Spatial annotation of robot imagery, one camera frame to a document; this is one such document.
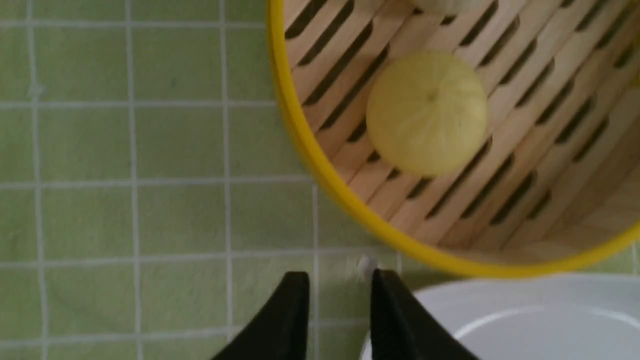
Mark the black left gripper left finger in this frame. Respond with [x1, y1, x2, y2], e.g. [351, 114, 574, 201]
[213, 271, 311, 360]

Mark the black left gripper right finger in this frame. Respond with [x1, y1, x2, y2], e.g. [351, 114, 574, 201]
[370, 268, 477, 360]

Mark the yellow steamed bun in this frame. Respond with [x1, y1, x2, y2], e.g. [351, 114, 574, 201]
[365, 50, 489, 177]

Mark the white square plate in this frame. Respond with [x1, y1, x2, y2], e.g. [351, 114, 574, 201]
[360, 272, 640, 360]

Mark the green checkered tablecloth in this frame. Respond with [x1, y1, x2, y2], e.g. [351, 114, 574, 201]
[1, 0, 639, 360]

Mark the bamboo steamer basket yellow rim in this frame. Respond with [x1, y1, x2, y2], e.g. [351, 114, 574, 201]
[266, 0, 640, 278]

